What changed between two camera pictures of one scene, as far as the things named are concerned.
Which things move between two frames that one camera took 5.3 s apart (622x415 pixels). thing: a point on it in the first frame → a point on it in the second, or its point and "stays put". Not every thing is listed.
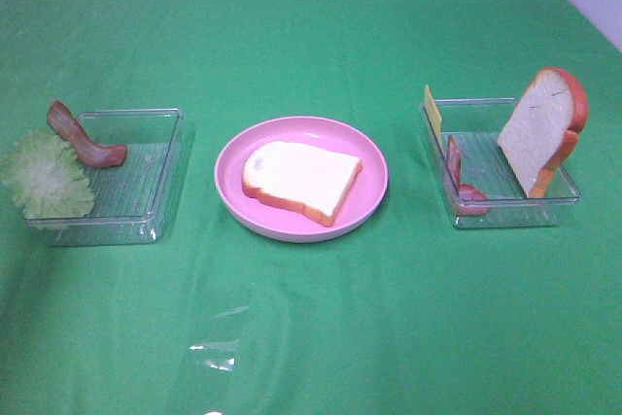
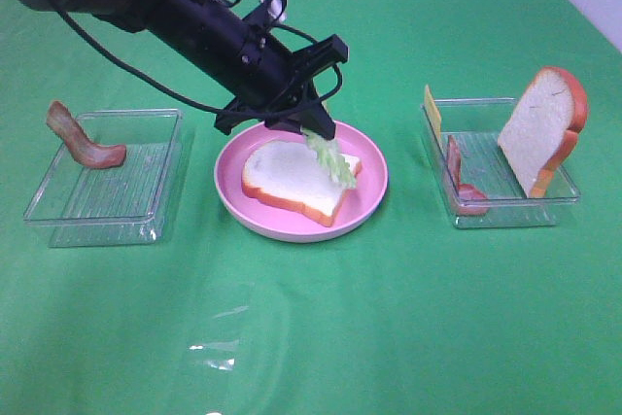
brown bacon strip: [63, 122] stays put
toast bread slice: [282, 171] stays put
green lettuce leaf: [42, 174] → [337, 166]
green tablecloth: [411, 314] stays put
